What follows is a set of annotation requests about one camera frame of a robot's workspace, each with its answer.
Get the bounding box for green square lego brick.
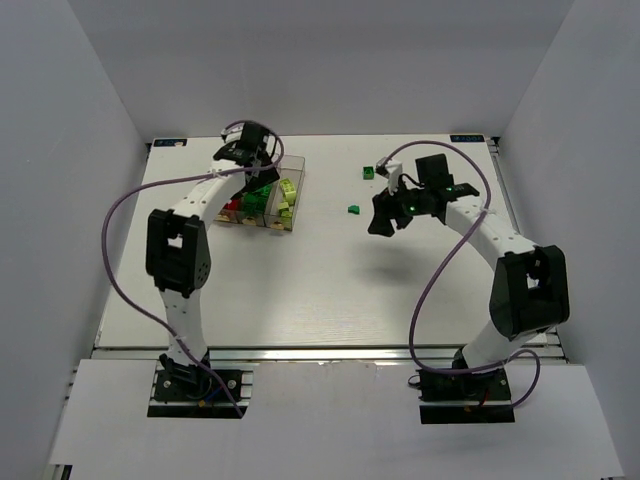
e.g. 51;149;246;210
362;166;375;180

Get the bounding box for lime 2x3 lego brick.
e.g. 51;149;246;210
279;178;297;203

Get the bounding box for red lego bricks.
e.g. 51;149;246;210
224;199;242;211

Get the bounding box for lime 2x2 lego brick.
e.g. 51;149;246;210
280;211;293;226

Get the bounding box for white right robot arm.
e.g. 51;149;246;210
368;154;569;374

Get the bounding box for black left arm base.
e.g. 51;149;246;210
147;364;253;420

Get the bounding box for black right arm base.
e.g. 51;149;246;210
407;369;515;425

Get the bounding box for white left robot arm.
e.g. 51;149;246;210
145;121;283;377

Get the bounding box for smoky clear middle container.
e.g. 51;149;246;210
238;185;273;227

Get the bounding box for blue table label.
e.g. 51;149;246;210
152;138;187;148
449;134;485;143

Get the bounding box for smoky clear left container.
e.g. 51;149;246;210
215;204;239;224

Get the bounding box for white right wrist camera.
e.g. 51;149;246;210
375;158;403;195

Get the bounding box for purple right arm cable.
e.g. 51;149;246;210
374;140;541;412

